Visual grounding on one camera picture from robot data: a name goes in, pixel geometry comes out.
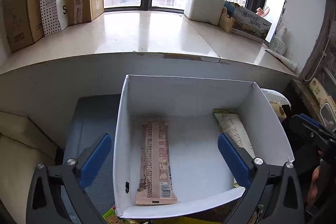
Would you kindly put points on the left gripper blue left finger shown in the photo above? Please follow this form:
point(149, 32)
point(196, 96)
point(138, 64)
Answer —
point(45, 203)

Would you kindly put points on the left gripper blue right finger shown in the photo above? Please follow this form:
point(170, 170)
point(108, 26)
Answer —
point(272, 193)

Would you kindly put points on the white open storage box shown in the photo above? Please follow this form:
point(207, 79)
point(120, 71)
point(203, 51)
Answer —
point(201, 178)

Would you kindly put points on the white green snack packet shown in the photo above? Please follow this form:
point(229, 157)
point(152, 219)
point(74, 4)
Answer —
point(233, 126)

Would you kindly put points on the tissue pack on side table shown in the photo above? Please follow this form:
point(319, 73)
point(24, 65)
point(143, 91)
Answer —
point(321, 94)

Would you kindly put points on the blue grey table cloth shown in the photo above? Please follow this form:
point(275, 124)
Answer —
point(94, 116)

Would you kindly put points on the dark wooden side table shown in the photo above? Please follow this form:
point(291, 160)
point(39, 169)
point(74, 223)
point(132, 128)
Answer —
point(303, 99)

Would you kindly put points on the pink long snack bar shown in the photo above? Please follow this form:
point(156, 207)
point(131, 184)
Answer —
point(155, 184)

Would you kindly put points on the white tube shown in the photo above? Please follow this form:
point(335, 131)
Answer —
point(289, 64)

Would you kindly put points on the white plastic bottle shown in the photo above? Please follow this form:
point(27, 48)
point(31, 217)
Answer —
point(277, 43)

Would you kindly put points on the printed landscape carton box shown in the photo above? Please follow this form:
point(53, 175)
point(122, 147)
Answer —
point(247, 23)

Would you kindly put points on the small wicker basket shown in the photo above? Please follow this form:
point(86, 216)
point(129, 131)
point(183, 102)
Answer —
point(226, 22)

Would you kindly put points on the pink figurine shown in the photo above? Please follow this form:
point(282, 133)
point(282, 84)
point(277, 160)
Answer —
point(262, 12)

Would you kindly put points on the white foam box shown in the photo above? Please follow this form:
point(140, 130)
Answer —
point(206, 11)

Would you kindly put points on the large brown cardboard box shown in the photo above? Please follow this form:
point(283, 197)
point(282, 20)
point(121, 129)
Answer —
point(23, 23)

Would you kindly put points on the small open cardboard box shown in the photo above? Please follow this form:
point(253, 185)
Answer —
point(83, 11)

